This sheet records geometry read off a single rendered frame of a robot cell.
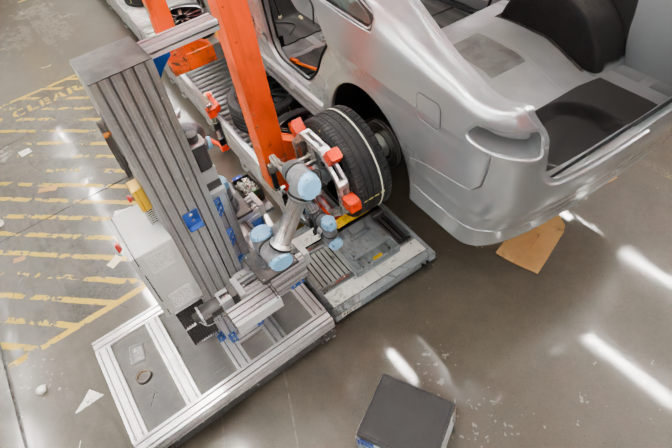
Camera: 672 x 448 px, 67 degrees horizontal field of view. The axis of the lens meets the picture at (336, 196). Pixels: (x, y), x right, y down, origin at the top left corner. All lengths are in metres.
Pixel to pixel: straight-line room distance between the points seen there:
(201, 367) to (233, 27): 1.93
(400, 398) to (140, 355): 1.58
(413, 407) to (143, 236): 1.55
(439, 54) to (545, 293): 1.85
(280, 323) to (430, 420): 1.07
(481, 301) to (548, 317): 0.41
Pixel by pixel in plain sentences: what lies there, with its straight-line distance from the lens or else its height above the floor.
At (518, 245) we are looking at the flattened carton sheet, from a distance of 3.79.
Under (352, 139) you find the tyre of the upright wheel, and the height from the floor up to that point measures 1.13.
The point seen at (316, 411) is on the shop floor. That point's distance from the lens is 3.19.
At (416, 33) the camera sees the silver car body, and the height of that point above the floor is 1.75.
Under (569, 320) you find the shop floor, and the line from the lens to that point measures 3.52.
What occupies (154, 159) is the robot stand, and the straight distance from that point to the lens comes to 2.25.
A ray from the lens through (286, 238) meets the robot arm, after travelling 2.44.
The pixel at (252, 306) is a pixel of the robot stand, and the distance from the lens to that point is 2.72.
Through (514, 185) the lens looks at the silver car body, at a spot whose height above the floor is 1.26.
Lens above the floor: 2.93
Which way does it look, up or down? 45 degrees down
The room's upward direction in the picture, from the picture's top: 10 degrees counter-clockwise
